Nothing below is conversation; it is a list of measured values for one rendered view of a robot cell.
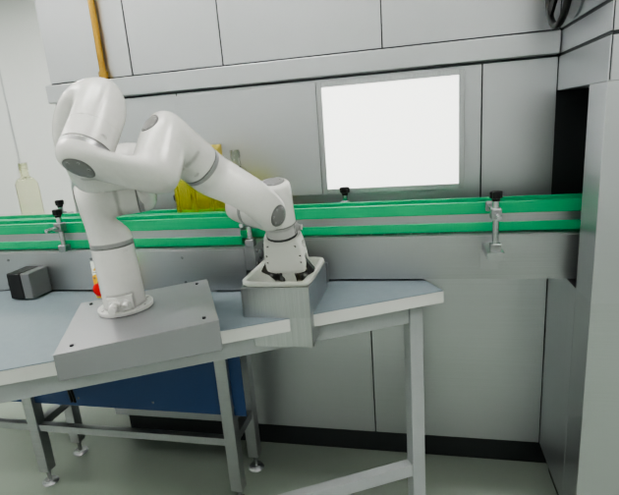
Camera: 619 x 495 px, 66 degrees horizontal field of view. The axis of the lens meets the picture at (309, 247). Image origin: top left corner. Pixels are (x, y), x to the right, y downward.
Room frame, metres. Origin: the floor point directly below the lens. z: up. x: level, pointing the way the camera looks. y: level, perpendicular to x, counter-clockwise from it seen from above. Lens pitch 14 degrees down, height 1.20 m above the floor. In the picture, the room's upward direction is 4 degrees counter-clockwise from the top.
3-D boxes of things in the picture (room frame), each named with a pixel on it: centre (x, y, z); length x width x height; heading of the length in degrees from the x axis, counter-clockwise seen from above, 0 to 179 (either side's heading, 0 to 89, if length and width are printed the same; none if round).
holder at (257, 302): (1.23, 0.06, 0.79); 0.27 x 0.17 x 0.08; 167
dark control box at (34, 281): (1.42, 0.86, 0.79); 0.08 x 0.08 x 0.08; 77
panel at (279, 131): (1.54, -0.04, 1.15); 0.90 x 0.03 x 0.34; 77
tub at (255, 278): (1.20, 0.07, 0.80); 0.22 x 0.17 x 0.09; 167
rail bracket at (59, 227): (1.41, 0.75, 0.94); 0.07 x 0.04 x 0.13; 167
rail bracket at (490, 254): (1.18, -0.47, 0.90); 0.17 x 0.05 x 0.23; 167
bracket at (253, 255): (1.34, 0.15, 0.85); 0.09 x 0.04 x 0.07; 167
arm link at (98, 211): (1.09, 0.45, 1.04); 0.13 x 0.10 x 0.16; 107
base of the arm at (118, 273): (1.07, 0.45, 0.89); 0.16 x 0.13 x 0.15; 11
